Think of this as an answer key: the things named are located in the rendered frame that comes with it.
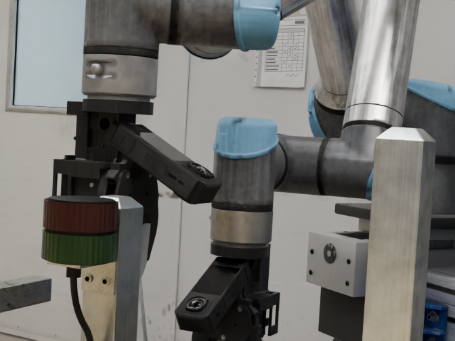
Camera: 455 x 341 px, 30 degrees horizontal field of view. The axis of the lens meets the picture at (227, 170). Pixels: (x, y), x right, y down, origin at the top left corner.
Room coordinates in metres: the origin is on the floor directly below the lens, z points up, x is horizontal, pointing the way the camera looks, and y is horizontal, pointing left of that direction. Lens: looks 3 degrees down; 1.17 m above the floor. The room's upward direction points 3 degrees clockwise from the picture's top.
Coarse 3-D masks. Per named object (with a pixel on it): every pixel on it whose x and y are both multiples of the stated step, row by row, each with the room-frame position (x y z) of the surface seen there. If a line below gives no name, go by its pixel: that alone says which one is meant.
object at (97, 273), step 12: (60, 264) 0.67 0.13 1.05; (72, 264) 0.66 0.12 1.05; (96, 264) 0.66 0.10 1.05; (108, 264) 0.70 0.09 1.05; (72, 276) 0.67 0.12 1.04; (84, 276) 0.71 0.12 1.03; (96, 276) 0.71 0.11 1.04; (108, 276) 0.70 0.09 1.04; (72, 288) 0.68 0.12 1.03; (84, 288) 0.71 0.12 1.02; (96, 288) 0.71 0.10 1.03; (108, 288) 0.70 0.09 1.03; (72, 300) 0.68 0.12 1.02; (84, 324) 0.69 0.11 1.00
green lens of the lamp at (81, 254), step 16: (48, 240) 0.66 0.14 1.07; (64, 240) 0.66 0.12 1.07; (80, 240) 0.66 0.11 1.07; (96, 240) 0.66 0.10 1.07; (112, 240) 0.67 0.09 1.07; (48, 256) 0.66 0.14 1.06; (64, 256) 0.66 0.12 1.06; (80, 256) 0.66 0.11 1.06; (96, 256) 0.66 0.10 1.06; (112, 256) 0.68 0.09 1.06
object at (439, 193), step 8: (440, 160) 1.45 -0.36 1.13; (448, 160) 1.46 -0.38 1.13; (440, 168) 1.45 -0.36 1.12; (448, 168) 1.46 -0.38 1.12; (440, 176) 1.45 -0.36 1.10; (448, 176) 1.46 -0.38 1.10; (440, 184) 1.45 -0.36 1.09; (448, 184) 1.45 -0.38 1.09; (440, 192) 1.44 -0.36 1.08; (448, 192) 1.45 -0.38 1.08; (432, 200) 1.44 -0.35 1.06; (440, 200) 1.44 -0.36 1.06; (448, 200) 1.44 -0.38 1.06; (432, 208) 1.43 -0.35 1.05; (440, 208) 1.44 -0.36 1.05; (448, 208) 1.44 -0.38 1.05
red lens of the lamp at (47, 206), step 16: (48, 208) 0.66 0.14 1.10; (64, 208) 0.66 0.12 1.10; (80, 208) 0.65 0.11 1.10; (96, 208) 0.66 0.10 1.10; (112, 208) 0.67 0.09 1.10; (48, 224) 0.66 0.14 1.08; (64, 224) 0.66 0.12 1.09; (80, 224) 0.66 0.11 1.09; (96, 224) 0.66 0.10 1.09; (112, 224) 0.67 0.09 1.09
